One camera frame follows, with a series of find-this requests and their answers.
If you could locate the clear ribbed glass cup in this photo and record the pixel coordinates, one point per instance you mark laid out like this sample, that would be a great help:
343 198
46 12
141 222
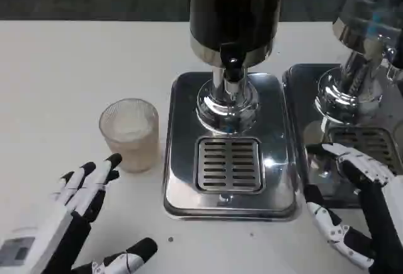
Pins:
132 141

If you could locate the steel drip tray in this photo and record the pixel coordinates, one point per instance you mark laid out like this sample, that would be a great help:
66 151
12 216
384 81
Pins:
302 110
277 176

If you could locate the chrome drink dispenser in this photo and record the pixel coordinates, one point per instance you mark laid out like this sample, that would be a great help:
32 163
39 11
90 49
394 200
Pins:
362 34

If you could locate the steel drip grid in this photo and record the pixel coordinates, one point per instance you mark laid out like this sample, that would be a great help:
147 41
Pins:
230 165
371 138

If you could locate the chrome dispenser tap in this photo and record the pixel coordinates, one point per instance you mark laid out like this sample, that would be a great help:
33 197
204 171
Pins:
392 63

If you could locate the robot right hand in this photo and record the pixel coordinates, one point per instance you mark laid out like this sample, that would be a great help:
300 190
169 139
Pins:
381 204

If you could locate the dark drink dispenser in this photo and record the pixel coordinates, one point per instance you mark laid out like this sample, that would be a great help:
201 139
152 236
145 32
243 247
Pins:
236 9

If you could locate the black dispenser tap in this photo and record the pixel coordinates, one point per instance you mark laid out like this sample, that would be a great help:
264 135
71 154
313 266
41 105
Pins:
233 66

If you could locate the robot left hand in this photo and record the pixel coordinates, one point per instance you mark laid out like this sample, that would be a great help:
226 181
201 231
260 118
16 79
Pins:
47 223

